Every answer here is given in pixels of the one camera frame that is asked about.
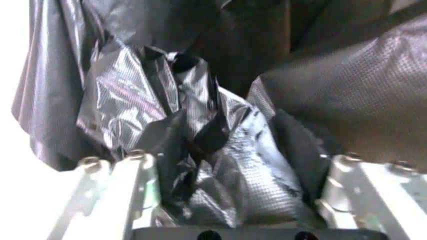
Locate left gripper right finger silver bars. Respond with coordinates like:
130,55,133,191
314,152,427,240

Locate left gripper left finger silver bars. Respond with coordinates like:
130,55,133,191
38,149,165,240

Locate black plastic garbage bag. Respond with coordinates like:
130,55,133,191
9,0,427,230

